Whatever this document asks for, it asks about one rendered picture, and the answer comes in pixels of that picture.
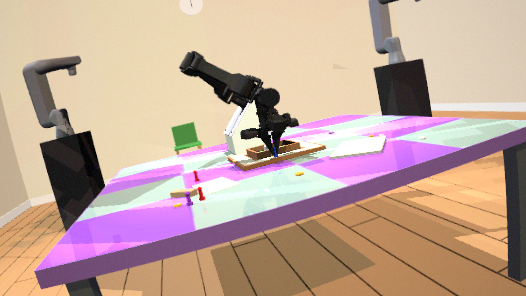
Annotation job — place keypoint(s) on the cream square track with arrows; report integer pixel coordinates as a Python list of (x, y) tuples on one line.
[(244, 168)]

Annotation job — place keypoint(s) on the white flat rectangular tile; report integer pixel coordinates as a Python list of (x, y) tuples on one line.
[(360, 147)]

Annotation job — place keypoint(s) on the purple game pawn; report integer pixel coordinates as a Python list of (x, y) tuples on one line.
[(189, 202)]

